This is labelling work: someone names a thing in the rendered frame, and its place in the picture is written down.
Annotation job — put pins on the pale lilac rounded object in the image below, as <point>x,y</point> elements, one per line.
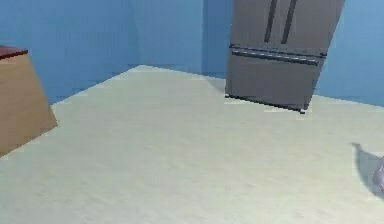
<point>379,176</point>

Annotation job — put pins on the wooden cabinet with red top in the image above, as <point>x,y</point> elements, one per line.
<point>20,100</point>

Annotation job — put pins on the grey steel fridge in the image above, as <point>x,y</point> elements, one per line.
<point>273,80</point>

